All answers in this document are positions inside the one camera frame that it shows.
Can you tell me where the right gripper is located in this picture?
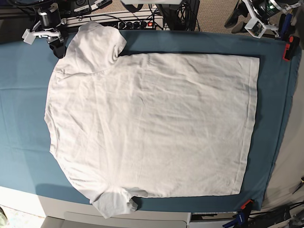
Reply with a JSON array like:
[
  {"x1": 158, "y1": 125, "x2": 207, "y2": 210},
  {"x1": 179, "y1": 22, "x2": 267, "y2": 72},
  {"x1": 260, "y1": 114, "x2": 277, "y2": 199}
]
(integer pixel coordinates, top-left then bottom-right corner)
[{"x1": 33, "y1": 7, "x2": 68, "y2": 59}]

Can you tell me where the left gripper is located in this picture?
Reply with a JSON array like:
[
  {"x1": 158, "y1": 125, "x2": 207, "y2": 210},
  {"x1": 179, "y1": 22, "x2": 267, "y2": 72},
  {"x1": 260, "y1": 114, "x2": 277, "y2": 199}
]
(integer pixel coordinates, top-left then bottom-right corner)
[{"x1": 224, "y1": 0, "x2": 299, "y2": 33}]

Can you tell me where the white T-shirt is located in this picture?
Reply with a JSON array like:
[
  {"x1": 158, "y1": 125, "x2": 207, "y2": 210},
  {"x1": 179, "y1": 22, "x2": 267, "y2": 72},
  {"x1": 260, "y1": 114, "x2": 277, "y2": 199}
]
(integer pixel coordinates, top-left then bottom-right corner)
[{"x1": 45, "y1": 21, "x2": 259, "y2": 218}]

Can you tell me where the blue black clamp top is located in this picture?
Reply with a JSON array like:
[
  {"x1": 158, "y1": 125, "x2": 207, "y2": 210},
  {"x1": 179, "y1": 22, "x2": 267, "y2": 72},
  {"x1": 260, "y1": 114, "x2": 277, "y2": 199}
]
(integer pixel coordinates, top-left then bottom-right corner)
[{"x1": 262, "y1": 13, "x2": 294, "y2": 40}]

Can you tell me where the blue black clamp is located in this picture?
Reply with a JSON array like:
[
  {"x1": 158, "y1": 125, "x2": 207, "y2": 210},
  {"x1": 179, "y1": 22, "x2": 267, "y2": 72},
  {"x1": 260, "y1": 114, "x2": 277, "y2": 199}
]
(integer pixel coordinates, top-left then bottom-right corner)
[
  {"x1": 222, "y1": 211, "x2": 250, "y2": 228},
  {"x1": 262, "y1": 13, "x2": 294, "y2": 40}
]

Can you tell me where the orange black clamp top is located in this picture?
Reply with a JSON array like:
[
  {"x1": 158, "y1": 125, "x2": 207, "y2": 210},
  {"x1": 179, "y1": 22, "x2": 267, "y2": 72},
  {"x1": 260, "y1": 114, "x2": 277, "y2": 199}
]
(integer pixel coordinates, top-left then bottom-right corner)
[{"x1": 283, "y1": 36, "x2": 300, "y2": 61}]

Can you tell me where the orange black clamp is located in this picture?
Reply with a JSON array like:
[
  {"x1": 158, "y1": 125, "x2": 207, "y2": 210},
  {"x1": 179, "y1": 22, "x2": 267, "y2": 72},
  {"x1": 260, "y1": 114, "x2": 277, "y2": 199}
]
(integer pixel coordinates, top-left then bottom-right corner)
[
  {"x1": 241, "y1": 199, "x2": 255, "y2": 210},
  {"x1": 283, "y1": 36, "x2": 300, "y2": 61}
]

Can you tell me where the black power strip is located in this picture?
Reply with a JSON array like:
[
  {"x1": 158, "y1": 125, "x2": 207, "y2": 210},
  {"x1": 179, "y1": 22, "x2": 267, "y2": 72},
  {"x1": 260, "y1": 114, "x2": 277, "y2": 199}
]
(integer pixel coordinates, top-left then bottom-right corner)
[{"x1": 117, "y1": 20, "x2": 156, "y2": 30}]

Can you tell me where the white cabinet under table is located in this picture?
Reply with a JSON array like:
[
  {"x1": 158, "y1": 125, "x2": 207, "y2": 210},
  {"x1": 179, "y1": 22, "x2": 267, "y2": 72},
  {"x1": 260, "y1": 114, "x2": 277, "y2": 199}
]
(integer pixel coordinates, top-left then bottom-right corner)
[{"x1": 38, "y1": 196, "x2": 189, "y2": 228}]

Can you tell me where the orange black clamp bottom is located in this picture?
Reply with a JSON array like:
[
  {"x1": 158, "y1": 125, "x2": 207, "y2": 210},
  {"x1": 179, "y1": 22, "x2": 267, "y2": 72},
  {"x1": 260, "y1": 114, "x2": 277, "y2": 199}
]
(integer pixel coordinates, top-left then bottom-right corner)
[{"x1": 241, "y1": 199, "x2": 255, "y2": 210}]

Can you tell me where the blue black clamp bottom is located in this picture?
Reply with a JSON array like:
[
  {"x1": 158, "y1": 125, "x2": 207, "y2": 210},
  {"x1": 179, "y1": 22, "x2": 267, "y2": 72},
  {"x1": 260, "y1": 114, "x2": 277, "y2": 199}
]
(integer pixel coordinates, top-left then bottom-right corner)
[{"x1": 222, "y1": 211, "x2": 250, "y2": 228}]

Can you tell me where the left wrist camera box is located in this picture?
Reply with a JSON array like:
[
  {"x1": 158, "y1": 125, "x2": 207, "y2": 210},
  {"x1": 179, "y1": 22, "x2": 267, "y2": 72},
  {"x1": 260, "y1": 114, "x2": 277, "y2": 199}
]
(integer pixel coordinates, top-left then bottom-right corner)
[{"x1": 245, "y1": 18, "x2": 266, "y2": 38}]

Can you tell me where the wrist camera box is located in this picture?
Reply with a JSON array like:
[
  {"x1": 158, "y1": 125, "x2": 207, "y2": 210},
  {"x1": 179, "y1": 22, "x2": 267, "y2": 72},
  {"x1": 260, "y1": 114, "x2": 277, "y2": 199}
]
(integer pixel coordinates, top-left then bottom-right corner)
[
  {"x1": 245, "y1": 18, "x2": 266, "y2": 38},
  {"x1": 22, "y1": 29, "x2": 36, "y2": 45}
]

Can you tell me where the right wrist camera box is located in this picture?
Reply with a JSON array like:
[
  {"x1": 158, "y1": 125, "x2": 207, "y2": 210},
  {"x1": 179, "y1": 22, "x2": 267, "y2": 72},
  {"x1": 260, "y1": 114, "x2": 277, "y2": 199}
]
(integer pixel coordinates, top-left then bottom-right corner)
[{"x1": 22, "y1": 29, "x2": 36, "y2": 45}]

